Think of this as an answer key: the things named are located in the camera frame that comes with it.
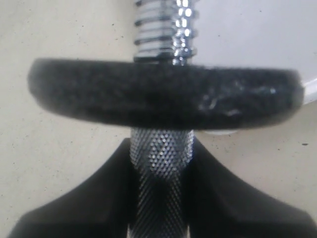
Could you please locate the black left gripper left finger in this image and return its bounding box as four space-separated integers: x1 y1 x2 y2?
9 138 133 238

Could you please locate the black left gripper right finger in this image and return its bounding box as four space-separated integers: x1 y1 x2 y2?
184 139 317 238

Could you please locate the chrome threaded dumbbell bar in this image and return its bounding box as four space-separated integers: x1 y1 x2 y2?
128 0 196 238

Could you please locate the black far weight plate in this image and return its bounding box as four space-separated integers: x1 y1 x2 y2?
28 59 304 130

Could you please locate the white rectangular plastic tray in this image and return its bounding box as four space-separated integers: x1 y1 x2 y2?
193 0 317 104

